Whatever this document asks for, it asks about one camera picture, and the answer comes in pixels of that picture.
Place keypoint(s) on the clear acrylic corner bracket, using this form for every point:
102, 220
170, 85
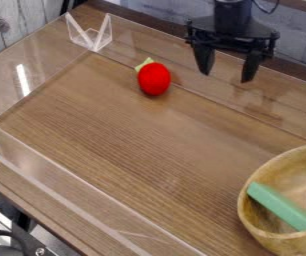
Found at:
92, 39

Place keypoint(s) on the brown wooden bowl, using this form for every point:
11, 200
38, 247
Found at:
283, 173

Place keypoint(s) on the black metal bracket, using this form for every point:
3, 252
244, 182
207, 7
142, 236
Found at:
33, 247

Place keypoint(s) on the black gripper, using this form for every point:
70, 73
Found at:
245, 38

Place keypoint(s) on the clear acrylic tray walls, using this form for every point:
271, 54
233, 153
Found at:
128, 174

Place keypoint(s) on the green rectangular stick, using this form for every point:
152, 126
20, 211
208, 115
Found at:
279, 205

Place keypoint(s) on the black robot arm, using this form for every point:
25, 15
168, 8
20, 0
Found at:
235, 11

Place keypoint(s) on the red plush strawberry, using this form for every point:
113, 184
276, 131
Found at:
153, 77

